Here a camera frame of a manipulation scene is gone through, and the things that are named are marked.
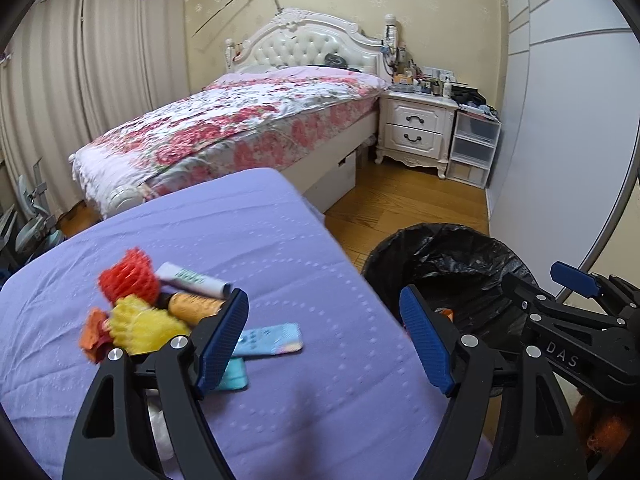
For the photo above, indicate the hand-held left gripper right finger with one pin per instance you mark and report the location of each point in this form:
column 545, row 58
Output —
column 425, row 340

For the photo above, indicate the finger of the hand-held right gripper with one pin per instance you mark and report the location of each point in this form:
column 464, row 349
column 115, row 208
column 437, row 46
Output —
column 530, row 292
column 575, row 280

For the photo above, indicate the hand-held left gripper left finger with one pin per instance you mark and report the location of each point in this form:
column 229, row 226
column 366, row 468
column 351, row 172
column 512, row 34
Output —
column 220, row 345

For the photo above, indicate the teal small packet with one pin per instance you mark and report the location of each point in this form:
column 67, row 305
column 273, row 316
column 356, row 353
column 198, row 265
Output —
column 235, row 375

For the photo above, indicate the yellow label brown bottle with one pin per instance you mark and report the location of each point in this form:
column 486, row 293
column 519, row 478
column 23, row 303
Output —
column 195, row 306

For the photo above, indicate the blue packet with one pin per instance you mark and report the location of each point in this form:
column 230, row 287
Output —
column 270, row 340

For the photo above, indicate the yellow foam fruit net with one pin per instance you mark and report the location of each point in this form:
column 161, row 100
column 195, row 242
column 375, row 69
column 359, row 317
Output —
column 140, row 325

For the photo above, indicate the black lined trash bin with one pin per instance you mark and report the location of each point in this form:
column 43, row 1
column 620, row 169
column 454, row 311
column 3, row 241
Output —
column 450, row 260

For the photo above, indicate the red foam fruit net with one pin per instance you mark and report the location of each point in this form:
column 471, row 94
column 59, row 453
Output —
column 125, row 275

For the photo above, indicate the white green-print tube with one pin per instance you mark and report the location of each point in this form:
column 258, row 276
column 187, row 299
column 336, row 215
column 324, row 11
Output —
column 190, row 277

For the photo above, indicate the orange crumpled wrapper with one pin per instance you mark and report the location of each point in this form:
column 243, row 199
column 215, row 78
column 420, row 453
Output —
column 92, row 330

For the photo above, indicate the clear plastic drawer unit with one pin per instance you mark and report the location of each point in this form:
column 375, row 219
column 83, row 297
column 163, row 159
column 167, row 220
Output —
column 472, row 150

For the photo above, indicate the white wardrobe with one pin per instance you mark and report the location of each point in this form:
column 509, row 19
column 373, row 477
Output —
column 565, row 110

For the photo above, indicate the white storage box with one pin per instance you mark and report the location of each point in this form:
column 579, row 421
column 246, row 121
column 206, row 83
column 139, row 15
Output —
column 337, row 180

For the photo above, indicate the white two-drawer nightstand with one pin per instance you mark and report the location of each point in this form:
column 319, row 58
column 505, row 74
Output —
column 415, row 130

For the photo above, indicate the dark clothes pile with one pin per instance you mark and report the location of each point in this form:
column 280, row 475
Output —
column 472, row 97

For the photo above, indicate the floral bedspread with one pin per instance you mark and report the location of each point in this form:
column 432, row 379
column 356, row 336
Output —
column 225, row 125

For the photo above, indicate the grey teal desk chair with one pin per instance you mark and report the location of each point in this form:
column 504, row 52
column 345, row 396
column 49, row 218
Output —
column 30, row 215

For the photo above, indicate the clutter of small bottles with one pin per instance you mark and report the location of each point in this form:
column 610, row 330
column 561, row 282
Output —
column 425, row 82

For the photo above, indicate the dark cloth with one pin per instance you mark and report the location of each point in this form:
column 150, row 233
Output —
column 336, row 60

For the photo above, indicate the beige curtain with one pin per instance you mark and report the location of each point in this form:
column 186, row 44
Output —
column 100, row 75

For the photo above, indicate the thin dark rod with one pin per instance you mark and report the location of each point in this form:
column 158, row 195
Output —
column 235, row 5

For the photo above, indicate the white tufted bed frame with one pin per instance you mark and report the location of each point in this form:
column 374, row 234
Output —
column 300, row 40

